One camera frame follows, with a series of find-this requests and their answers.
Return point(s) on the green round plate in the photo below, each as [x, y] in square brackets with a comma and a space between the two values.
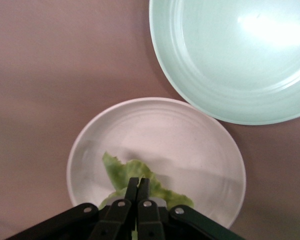
[235, 57]

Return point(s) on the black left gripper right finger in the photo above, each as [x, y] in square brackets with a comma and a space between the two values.
[152, 220]

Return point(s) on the green lettuce leaf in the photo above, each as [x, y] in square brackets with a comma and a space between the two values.
[120, 172]

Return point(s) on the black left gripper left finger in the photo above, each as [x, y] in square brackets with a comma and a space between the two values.
[110, 220]

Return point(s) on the beige round plate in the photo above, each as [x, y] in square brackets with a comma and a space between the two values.
[165, 140]

